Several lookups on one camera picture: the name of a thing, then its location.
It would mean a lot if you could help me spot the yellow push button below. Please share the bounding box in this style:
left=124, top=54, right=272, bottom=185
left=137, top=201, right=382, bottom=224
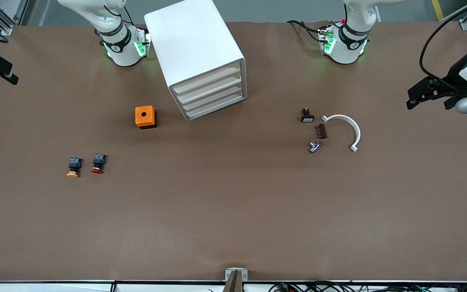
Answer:
left=66, top=157, right=83, bottom=178

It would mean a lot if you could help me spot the black cable bundle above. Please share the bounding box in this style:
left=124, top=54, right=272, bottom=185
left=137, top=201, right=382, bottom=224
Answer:
left=269, top=281, right=467, bottom=292

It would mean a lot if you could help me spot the brown table cover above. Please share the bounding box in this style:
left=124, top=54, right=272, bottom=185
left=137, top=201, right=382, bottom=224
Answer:
left=0, top=20, right=467, bottom=283

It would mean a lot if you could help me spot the black base cable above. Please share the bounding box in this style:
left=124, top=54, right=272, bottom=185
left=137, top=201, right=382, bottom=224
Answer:
left=286, top=19, right=324, bottom=43

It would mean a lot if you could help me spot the white table edge rail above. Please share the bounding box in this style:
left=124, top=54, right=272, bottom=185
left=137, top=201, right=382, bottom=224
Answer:
left=0, top=281, right=467, bottom=292

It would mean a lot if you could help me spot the red push button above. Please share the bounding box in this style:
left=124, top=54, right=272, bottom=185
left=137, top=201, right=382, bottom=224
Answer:
left=91, top=153, right=107, bottom=174

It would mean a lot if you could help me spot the metal mount bracket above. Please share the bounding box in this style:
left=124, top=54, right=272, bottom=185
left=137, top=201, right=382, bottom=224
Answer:
left=225, top=268, right=248, bottom=292

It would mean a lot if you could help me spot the orange box with hole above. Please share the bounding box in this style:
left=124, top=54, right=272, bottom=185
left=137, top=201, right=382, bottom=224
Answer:
left=135, top=105, right=157, bottom=130

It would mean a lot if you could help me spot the white curved bracket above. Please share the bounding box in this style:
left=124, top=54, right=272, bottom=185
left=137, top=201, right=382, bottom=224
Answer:
left=321, top=114, right=362, bottom=153

